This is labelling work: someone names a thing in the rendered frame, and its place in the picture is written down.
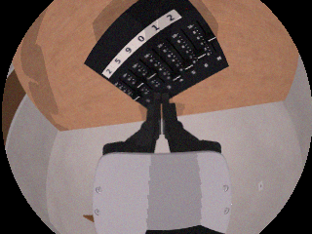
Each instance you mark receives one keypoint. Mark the black lighting desk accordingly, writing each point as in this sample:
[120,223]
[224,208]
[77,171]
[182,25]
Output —
[150,44]

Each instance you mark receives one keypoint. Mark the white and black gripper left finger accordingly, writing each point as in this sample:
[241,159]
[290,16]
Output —
[144,140]

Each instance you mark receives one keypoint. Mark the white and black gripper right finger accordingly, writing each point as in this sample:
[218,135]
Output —
[179,139]

